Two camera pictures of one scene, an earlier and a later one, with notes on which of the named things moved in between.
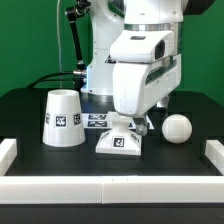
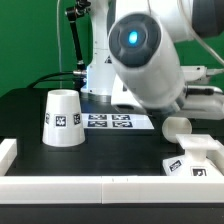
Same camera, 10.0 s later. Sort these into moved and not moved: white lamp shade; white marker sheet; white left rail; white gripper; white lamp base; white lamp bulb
Moved: white gripper; white lamp base
Not moved: white left rail; white marker sheet; white lamp bulb; white lamp shade
